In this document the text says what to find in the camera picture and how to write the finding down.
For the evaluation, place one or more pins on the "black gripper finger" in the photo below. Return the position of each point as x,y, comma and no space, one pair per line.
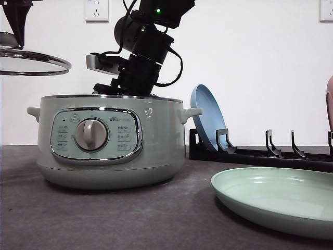
16,12

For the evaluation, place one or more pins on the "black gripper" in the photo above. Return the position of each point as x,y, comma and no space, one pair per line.
136,77

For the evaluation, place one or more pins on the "glass steamer lid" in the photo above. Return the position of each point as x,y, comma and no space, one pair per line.
16,60

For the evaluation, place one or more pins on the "green plate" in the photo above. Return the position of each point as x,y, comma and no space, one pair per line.
294,201

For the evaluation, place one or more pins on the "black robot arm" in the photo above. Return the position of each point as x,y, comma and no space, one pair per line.
141,34

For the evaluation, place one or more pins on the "green electric steamer pot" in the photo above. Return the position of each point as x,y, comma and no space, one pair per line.
111,141

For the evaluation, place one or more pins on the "blue plate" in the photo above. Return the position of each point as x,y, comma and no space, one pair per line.
211,118

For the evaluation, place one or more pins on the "black plate rack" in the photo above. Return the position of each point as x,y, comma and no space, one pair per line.
272,155

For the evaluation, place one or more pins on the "pink plate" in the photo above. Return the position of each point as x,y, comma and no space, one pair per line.
329,103

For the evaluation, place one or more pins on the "grey table mat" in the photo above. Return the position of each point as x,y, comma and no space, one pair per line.
182,213

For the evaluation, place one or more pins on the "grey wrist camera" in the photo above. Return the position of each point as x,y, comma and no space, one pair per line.
104,63

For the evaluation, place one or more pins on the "black cable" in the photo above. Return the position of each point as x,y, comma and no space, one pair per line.
171,48

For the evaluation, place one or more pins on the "white wall socket left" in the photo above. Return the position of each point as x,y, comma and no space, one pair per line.
96,11

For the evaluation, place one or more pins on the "white wall socket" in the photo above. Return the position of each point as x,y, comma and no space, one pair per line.
96,11
324,12

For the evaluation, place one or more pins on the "white wall socket right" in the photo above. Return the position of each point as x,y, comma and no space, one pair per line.
324,12

